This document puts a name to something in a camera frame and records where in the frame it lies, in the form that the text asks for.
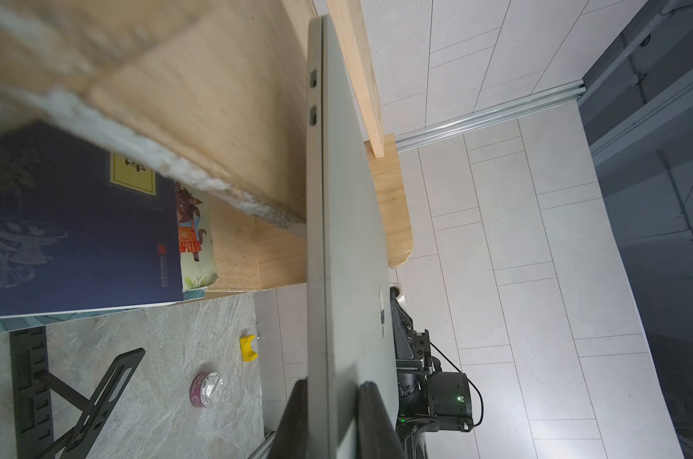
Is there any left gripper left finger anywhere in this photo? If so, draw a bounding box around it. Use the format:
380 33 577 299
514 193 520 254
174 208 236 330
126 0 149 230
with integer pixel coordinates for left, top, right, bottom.
267 379 308 459

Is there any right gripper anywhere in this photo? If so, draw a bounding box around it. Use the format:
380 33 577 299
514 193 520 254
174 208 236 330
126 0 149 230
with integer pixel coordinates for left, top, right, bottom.
390 297 475 432

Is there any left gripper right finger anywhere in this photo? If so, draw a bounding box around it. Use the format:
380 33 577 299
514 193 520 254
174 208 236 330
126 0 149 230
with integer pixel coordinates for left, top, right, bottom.
357 382 405 459

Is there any silver laptop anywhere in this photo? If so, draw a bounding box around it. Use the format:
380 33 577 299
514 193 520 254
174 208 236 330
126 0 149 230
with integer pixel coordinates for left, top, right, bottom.
306 15 398 458

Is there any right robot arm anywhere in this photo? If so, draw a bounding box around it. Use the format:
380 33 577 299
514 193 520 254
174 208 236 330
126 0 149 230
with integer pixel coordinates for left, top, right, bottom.
390 283 475 458

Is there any black laptop stand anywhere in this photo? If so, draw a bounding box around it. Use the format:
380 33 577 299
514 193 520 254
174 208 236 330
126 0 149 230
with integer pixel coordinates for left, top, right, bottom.
8 326 147 459

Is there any yellow plastic clip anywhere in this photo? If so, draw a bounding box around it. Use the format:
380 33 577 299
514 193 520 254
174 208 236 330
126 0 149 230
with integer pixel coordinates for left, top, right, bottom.
239 335 258 363

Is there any colourful illustrated book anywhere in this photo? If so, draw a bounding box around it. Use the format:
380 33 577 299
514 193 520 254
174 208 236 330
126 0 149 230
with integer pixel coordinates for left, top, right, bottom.
175 182 218 300

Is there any wooden two-tier shelf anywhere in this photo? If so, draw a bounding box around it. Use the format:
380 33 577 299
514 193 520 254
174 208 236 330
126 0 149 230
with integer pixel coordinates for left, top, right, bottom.
0 0 414 294

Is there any white book stack bottom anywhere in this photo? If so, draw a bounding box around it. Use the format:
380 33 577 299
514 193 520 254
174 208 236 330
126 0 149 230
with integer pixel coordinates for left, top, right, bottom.
0 304 150 333

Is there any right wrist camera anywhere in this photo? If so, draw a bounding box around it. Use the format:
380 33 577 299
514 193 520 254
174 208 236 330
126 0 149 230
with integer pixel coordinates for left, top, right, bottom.
390 283 406 308

